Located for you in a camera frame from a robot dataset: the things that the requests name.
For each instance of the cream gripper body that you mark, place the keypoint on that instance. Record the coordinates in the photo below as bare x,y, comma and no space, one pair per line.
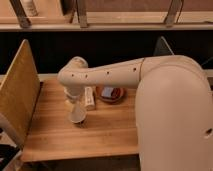
73,94

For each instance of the blue sponge in bowl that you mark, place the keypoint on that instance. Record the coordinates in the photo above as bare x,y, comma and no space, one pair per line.
107,92

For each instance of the wooden shelf rail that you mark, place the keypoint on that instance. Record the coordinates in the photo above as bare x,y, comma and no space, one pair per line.
123,21

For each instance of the white bottle on shelf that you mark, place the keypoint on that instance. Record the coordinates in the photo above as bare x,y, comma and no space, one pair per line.
30,7

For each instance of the red-brown bowl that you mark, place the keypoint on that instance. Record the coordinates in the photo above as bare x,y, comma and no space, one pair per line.
117,94

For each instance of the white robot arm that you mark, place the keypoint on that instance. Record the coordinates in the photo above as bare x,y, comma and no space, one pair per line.
173,107

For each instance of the white rectangular bottle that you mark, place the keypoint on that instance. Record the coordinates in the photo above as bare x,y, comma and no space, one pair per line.
89,99

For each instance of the wooden side panel left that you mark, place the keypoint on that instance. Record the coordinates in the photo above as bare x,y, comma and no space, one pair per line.
19,91

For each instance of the dark side panel right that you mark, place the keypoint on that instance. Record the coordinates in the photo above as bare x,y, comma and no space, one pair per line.
162,47

